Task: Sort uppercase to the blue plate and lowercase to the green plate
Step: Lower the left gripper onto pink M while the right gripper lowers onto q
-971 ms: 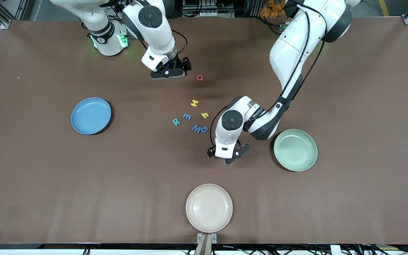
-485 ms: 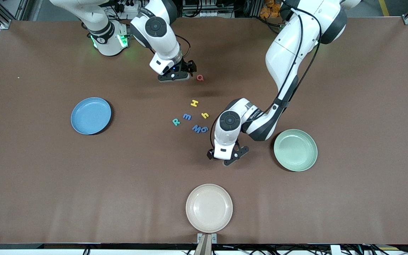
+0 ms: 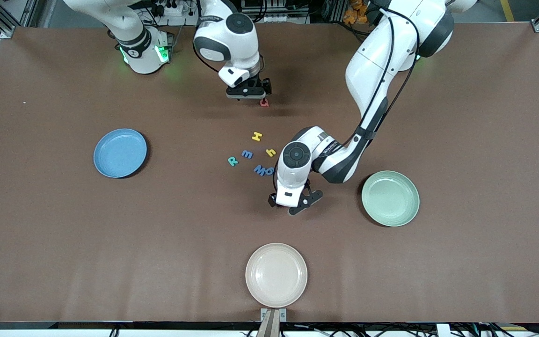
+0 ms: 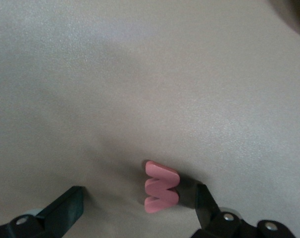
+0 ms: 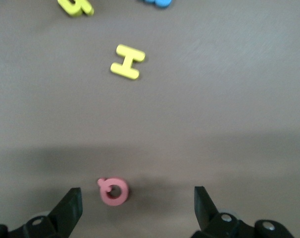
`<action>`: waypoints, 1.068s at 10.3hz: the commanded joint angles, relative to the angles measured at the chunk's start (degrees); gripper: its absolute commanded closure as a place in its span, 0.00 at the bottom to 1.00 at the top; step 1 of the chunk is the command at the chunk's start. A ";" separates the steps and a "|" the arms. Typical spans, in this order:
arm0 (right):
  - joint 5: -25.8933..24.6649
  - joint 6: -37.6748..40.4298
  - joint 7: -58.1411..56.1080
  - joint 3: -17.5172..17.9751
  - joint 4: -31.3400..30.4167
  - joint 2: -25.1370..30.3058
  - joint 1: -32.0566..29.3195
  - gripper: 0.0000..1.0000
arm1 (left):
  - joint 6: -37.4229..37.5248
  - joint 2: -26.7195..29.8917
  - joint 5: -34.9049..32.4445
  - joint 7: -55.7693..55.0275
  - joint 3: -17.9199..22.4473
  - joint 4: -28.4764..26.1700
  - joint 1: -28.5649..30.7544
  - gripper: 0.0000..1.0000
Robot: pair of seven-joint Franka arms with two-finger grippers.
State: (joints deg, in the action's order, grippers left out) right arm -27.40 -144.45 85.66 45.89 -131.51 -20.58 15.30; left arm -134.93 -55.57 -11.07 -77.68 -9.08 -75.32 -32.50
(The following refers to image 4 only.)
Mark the brown table cover sheet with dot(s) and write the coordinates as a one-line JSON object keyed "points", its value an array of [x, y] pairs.
{"points": [[115, 74]]}

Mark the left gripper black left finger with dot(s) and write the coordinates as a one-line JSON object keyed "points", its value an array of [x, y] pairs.
{"points": [[63, 210]]}

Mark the red-pink foam lowercase w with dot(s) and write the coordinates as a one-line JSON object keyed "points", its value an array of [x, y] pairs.
{"points": [[160, 173]]}

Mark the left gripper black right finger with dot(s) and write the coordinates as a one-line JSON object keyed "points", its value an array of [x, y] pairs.
{"points": [[207, 208]]}

